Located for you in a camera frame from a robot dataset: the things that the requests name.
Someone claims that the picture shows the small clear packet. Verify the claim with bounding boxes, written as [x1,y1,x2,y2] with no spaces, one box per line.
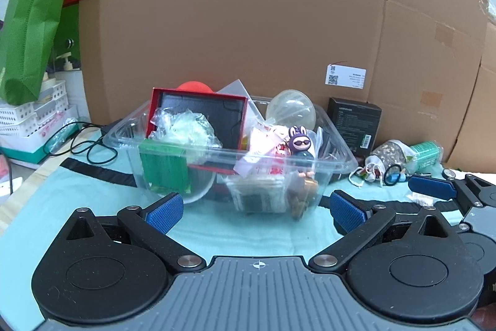
[407,191,435,206]

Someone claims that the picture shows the orange red ball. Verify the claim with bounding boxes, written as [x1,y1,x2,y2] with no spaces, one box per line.
[177,82,215,95]

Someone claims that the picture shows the clear plastic bag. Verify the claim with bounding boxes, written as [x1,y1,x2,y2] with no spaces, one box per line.
[149,108,223,162]

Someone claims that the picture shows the clear capsule ball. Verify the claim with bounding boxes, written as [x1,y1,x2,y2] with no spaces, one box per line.
[265,88,316,128]

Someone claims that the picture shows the black hair tie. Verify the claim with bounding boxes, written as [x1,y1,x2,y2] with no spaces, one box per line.
[383,164,404,186]

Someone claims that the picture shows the pink white packet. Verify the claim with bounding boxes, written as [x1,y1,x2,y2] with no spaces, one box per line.
[234,123,295,180]

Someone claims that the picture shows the wooden desktop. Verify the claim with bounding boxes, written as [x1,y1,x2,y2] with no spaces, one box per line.
[0,156,64,235]

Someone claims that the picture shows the purple bunny keychain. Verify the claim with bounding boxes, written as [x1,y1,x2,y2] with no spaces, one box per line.
[285,125,320,221]

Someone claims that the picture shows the white pump bottle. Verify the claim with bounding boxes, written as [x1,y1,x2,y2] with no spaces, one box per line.
[56,52,81,74]

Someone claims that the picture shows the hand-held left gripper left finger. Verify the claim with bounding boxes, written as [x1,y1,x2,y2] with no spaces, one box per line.
[64,193,208,273]

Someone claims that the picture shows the green striped box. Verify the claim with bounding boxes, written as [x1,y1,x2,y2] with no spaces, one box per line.
[139,141,192,196]

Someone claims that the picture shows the stack of white plastic baskets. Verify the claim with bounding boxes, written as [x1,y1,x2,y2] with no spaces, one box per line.
[0,79,80,150]

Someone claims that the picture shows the cardboard panel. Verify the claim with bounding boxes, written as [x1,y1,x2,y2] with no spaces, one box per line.
[77,0,391,124]
[445,0,496,173]

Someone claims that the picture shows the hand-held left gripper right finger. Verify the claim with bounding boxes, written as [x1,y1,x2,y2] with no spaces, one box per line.
[308,189,463,273]

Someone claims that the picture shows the teal cloth with black stripe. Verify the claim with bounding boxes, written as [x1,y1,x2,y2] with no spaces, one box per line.
[0,131,471,331]

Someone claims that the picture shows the red box with black inside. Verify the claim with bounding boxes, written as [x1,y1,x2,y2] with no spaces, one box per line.
[145,87,249,151]

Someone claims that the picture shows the black cable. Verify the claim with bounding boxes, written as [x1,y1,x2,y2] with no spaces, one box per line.
[42,119,119,165]

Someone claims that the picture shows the black product box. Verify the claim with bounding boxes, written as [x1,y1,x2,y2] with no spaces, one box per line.
[327,97,383,161]

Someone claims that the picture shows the white drawstring pouch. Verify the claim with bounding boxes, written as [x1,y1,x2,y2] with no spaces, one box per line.
[349,156,386,187]

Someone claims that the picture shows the green fabric bag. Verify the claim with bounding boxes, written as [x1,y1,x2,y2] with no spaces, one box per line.
[0,0,78,105]

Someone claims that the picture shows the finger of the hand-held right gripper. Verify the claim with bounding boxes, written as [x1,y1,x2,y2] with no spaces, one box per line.
[409,174,496,208]

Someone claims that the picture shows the grey card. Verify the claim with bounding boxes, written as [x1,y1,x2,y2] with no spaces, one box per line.
[217,80,268,118]

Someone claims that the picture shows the clear plastic container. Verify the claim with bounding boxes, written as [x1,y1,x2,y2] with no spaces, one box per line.
[103,95,359,217]

